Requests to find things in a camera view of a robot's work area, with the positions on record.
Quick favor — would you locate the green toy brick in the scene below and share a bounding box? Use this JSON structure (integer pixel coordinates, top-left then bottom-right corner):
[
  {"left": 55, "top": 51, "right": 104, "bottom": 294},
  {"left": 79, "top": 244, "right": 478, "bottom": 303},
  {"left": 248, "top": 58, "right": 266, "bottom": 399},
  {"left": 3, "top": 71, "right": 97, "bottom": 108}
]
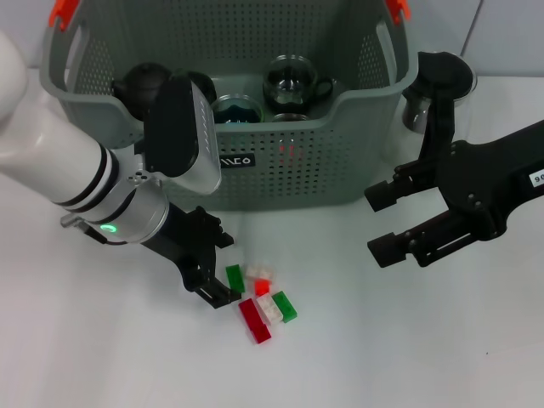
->
[
  {"left": 271, "top": 290, "right": 299, "bottom": 324},
  {"left": 224, "top": 263, "right": 247, "bottom": 295}
]

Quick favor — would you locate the black clay teapot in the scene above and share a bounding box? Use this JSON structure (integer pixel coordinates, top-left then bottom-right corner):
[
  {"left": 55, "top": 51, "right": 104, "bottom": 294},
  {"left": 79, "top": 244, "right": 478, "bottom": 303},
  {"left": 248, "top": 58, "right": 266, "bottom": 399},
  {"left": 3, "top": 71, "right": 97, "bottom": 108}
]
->
[{"left": 112, "top": 62, "right": 173, "bottom": 122}]

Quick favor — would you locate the white translucent toy brick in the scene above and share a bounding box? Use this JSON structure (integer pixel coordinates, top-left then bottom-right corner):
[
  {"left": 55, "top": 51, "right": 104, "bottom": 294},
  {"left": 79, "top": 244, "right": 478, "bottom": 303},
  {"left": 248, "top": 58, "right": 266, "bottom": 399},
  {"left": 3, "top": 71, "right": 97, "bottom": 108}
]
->
[
  {"left": 244, "top": 263, "right": 275, "bottom": 284},
  {"left": 256, "top": 294, "right": 284, "bottom": 326}
]

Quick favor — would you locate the glass pitcher with black handle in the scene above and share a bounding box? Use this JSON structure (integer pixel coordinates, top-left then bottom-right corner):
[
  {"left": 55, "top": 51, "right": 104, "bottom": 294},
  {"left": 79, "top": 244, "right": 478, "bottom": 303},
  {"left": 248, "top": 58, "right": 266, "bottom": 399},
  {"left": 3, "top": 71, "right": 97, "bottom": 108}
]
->
[{"left": 401, "top": 49, "right": 478, "bottom": 171}]

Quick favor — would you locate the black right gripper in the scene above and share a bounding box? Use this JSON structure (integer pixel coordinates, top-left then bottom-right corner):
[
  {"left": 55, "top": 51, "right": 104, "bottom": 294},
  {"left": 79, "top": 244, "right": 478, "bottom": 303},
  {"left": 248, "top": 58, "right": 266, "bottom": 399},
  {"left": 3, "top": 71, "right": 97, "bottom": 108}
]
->
[{"left": 363, "top": 120, "right": 544, "bottom": 269}]

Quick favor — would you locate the grey perforated storage basket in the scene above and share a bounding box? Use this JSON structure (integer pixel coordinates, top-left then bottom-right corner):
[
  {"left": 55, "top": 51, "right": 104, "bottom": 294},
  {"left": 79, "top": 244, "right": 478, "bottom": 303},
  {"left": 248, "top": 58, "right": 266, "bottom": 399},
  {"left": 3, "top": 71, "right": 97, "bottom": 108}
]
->
[{"left": 38, "top": 0, "right": 420, "bottom": 213}]

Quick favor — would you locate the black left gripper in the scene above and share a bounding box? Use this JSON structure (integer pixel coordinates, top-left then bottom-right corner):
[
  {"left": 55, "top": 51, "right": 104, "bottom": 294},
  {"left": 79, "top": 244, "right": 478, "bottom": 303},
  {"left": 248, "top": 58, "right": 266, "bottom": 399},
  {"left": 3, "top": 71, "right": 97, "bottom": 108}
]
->
[{"left": 141, "top": 205, "right": 244, "bottom": 311}]

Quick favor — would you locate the dark red toy brick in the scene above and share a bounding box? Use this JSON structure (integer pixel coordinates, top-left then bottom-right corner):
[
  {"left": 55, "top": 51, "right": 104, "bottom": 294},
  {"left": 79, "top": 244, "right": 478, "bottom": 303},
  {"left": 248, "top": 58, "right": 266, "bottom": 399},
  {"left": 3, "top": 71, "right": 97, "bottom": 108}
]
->
[{"left": 237, "top": 297, "right": 273, "bottom": 345}]

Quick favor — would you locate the left arm cable with plug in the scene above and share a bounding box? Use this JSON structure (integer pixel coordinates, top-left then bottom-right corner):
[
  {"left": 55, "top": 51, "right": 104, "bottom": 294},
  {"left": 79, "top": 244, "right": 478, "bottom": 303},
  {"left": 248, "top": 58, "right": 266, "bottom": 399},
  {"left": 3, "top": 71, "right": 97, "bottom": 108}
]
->
[{"left": 60, "top": 214, "right": 112, "bottom": 247}]

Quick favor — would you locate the orange wedge toy brick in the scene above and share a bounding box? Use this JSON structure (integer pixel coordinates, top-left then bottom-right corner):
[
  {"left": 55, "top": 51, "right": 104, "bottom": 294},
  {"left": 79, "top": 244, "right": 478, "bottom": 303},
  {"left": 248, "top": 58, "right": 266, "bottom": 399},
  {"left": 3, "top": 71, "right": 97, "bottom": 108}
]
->
[{"left": 278, "top": 143, "right": 305, "bottom": 165}]

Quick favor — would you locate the glass teacup with black holder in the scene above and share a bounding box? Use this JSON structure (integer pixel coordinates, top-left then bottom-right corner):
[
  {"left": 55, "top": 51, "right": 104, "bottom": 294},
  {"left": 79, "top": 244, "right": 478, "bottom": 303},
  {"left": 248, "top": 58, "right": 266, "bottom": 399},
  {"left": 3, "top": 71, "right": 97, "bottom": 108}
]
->
[
  {"left": 262, "top": 54, "right": 335, "bottom": 116},
  {"left": 184, "top": 70, "right": 218, "bottom": 105},
  {"left": 210, "top": 95, "right": 265, "bottom": 125},
  {"left": 269, "top": 111, "right": 312, "bottom": 124}
]

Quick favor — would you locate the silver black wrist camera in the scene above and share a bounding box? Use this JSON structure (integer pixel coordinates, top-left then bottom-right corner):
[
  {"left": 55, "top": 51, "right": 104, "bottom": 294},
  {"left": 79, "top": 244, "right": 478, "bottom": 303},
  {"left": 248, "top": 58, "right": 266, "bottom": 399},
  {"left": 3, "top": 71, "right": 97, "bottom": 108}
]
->
[{"left": 141, "top": 73, "right": 224, "bottom": 197}]

